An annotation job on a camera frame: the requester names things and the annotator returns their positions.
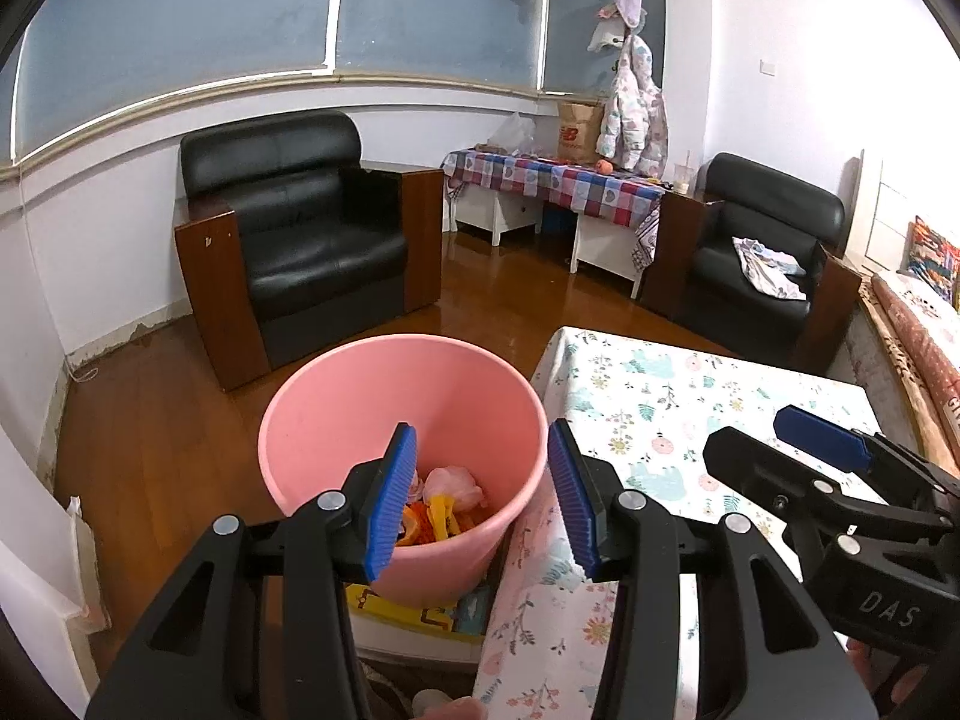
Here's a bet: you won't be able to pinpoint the clear bag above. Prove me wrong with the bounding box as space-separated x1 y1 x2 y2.
487 111 537 155

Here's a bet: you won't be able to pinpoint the person's right hand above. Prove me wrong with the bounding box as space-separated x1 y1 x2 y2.
847 637 912 713

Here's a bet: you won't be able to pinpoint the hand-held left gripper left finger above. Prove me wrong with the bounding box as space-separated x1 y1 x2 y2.
84 422 418 720

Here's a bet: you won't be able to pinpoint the patterned hanging jacket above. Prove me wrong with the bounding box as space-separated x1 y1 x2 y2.
596 34 668 172

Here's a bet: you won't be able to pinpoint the checkered cloth side table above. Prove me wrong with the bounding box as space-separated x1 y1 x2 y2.
442 146 668 271

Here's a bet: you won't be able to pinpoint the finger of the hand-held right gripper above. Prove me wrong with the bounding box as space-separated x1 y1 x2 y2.
772 405 960 518
703 426 931 541

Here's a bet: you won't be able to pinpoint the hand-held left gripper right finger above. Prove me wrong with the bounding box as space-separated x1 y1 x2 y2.
547 418 878 720

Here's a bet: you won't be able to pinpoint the pink plastic bin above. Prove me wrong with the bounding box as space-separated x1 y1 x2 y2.
257 334 548 605

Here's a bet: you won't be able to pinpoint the brown paper bag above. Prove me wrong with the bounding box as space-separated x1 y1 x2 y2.
556 99 605 164

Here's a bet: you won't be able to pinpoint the floral covered table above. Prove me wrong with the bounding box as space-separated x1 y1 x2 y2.
472 326 882 720

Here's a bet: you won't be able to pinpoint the black leather armchair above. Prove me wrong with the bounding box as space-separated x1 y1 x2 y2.
174 109 445 392
639 152 863 376

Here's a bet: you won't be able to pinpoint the white pink packet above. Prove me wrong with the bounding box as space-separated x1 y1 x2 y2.
424 466 487 515

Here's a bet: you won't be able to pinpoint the white cabinet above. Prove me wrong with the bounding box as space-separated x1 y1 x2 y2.
568 210 646 301
452 184 542 247

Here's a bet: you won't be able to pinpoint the yellow printed box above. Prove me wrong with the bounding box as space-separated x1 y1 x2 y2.
345 581 496 646

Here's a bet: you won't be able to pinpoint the white bed headboard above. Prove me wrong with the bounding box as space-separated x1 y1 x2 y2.
844 150 960 278

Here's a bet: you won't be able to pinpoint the pale crumpled clothes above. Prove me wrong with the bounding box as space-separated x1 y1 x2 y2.
733 236 809 301

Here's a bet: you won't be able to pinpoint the window with blue blind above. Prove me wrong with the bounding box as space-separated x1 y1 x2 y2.
15 0 668 166

